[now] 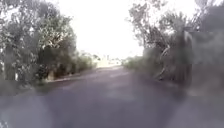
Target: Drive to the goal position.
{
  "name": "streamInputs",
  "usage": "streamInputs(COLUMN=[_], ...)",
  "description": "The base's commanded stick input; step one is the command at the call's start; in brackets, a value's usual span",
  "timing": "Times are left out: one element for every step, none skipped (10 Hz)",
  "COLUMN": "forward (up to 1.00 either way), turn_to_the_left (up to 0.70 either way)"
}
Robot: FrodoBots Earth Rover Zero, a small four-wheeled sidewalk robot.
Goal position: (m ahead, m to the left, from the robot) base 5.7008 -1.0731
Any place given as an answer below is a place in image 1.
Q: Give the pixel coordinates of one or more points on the row of green trees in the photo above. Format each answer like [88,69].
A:
[36,46]

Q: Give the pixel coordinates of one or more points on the grey asphalt lane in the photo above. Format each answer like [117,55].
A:
[110,100]

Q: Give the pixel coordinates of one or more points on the row of trees and bushes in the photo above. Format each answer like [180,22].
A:
[166,53]

